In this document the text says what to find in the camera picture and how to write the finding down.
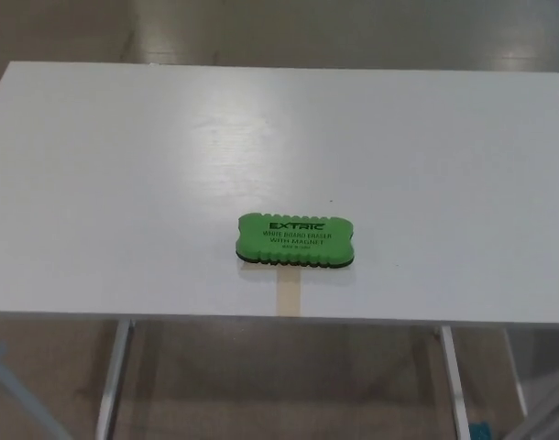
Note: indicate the green whiteboard eraser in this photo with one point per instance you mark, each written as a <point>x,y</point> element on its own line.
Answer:
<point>296,238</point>

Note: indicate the white metal table leg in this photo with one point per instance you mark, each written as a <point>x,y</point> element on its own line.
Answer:
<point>515,371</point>
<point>113,380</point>
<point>455,385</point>

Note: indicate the teal floor object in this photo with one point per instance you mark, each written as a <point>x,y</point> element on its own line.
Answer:
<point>481,432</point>

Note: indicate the grey metal frame bar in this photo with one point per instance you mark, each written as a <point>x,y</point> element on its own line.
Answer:
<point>4,389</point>
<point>547,419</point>

